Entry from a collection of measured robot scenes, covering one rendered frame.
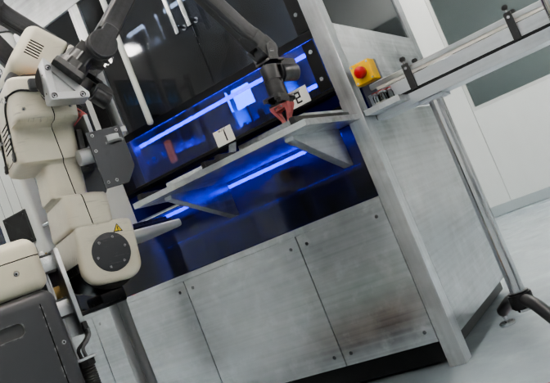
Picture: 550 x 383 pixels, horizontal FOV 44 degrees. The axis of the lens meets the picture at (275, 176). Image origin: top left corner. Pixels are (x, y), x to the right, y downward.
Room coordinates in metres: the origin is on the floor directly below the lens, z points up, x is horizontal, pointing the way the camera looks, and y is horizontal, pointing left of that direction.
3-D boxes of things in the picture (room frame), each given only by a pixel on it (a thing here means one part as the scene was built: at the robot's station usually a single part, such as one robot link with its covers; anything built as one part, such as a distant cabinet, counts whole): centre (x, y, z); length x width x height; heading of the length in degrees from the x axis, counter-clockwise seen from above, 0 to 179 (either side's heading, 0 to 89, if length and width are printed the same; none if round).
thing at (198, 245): (2.77, 0.57, 0.73); 1.98 x 0.01 x 0.25; 61
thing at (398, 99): (2.27, -0.44, 0.87); 0.14 x 0.13 x 0.02; 151
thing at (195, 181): (2.28, 0.05, 0.87); 0.70 x 0.48 x 0.02; 61
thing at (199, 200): (2.40, 0.27, 0.79); 0.34 x 0.03 x 0.13; 151
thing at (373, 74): (2.24, -0.41, 0.99); 0.08 x 0.07 x 0.07; 151
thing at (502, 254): (2.30, -0.60, 0.46); 0.09 x 0.09 x 0.77; 61
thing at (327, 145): (2.15, -0.16, 0.79); 0.34 x 0.03 x 0.13; 151
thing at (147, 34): (2.62, 0.28, 1.50); 0.47 x 0.01 x 0.59; 61
